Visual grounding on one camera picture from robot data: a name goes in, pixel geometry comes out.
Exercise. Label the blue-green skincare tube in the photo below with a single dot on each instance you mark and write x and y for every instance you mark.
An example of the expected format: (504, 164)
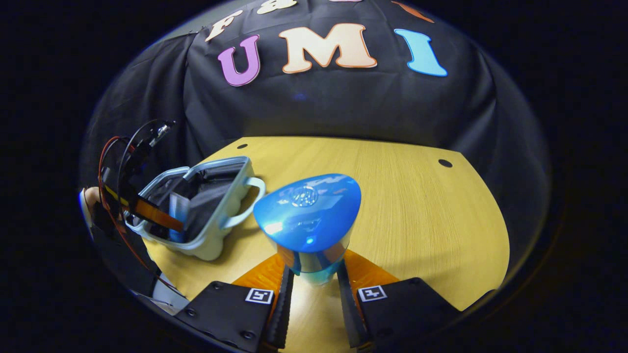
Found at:
(179, 215)

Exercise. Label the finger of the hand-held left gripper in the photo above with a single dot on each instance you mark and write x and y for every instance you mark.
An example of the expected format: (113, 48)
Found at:
(157, 215)

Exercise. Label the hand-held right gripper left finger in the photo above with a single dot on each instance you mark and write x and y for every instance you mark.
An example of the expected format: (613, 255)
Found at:
(283, 314)

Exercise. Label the light blue suitcase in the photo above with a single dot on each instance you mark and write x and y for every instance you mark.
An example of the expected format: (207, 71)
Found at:
(216, 240)

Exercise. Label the blue cap clear bottle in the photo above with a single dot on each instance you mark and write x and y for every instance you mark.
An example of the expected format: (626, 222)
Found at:
(306, 215)

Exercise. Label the black backdrop cloth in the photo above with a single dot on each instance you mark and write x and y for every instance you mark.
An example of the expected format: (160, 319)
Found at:
(343, 108)

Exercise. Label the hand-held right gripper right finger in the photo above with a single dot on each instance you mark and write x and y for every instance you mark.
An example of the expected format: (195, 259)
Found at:
(349, 314)

